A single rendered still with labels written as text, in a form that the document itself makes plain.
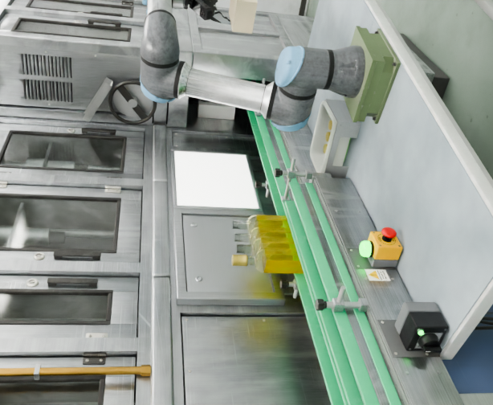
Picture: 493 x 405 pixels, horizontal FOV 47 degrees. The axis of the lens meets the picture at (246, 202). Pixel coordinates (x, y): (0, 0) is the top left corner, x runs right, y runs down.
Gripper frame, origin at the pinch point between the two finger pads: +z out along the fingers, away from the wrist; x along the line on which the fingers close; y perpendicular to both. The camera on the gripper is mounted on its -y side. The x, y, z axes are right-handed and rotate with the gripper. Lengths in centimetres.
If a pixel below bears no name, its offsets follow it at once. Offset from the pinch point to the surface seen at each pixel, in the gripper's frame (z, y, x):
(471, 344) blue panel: 48, -134, 18
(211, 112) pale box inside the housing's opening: -1, 28, 67
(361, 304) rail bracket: 22, -124, 17
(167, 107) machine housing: -23, 17, 58
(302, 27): 46, 69, 38
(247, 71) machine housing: 11.8, 19.9, 37.7
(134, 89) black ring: -38, 17, 50
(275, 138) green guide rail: 20, -21, 44
